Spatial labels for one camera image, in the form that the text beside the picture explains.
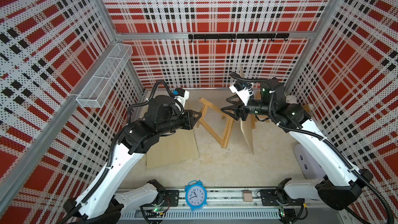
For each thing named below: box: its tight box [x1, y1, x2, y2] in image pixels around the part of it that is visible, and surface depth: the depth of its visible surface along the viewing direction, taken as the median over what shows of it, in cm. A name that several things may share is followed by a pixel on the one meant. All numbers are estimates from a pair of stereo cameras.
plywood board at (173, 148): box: [145, 129, 199, 170], surface depth 89 cm
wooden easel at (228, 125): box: [196, 97, 235, 149], surface depth 70 cm
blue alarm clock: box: [184, 179, 208, 212], surface depth 74 cm
